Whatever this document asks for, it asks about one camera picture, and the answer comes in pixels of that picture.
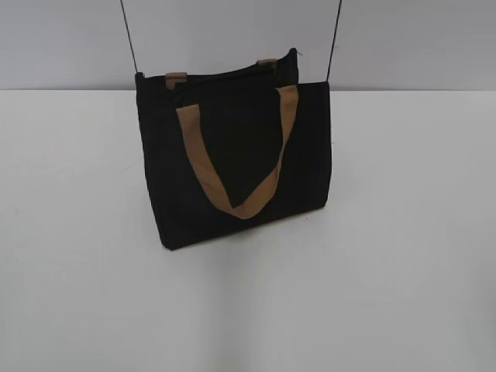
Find black tote bag tan handles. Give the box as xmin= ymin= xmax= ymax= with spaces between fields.
xmin=135 ymin=49 xmax=332 ymax=250

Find left thin black cord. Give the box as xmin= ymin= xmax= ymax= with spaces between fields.
xmin=119 ymin=0 xmax=140 ymax=75

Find thin black cord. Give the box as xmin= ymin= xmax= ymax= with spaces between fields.
xmin=327 ymin=0 xmax=343 ymax=83
xmin=119 ymin=0 xmax=140 ymax=75

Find right thin black cord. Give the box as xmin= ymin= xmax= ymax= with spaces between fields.
xmin=327 ymin=0 xmax=343 ymax=83

